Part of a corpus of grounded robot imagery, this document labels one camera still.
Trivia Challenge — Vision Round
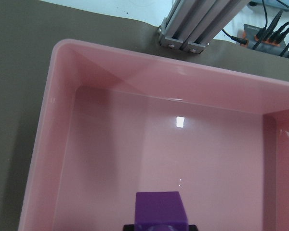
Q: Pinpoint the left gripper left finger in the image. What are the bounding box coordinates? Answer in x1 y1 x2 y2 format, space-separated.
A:
123 224 134 231

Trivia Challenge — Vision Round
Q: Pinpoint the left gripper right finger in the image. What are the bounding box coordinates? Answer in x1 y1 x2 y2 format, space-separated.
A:
188 224 198 231

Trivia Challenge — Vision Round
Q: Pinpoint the purple block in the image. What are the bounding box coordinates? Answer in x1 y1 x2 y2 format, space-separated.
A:
134 192 189 231

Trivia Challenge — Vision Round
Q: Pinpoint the pink plastic box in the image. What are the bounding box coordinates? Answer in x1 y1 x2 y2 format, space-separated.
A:
18 39 289 231

